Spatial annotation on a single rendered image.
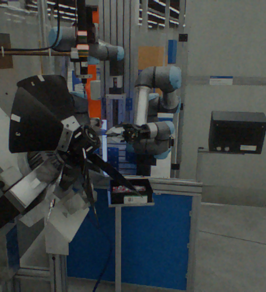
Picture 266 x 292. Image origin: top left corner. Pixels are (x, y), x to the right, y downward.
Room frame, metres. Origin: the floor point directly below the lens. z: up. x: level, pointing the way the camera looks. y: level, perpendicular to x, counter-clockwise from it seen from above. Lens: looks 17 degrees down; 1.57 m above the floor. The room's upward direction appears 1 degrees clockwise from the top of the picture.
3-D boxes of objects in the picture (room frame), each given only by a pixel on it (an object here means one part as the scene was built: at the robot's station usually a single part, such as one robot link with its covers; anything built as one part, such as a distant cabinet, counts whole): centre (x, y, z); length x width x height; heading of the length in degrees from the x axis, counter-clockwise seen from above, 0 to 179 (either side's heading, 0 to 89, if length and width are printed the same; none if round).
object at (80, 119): (2.20, 0.39, 1.09); 0.15 x 0.15 x 0.10
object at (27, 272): (1.24, 0.45, 0.56); 0.19 x 0.04 x 0.04; 82
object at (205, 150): (1.61, -0.46, 1.04); 0.24 x 0.03 x 0.03; 82
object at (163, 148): (1.57, -0.13, 1.07); 0.11 x 0.08 x 0.11; 81
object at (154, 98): (2.15, -0.11, 1.20); 0.13 x 0.12 x 0.14; 81
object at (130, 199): (1.52, 0.02, 0.85); 0.22 x 0.17 x 0.07; 96
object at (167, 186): (1.69, 0.06, 0.82); 0.90 x 0.04 x 0.08; 82
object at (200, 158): (1.63, -0.36, 0.96); 0.03 x 0.03 x 0.20; 82
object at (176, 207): (1.69, 0.06, 0.45); 0.82 x 0.02 x 0.66; 82
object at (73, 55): (1.34, 0.22, 1.49); 0.09 x 0.07 x 0.10; 117
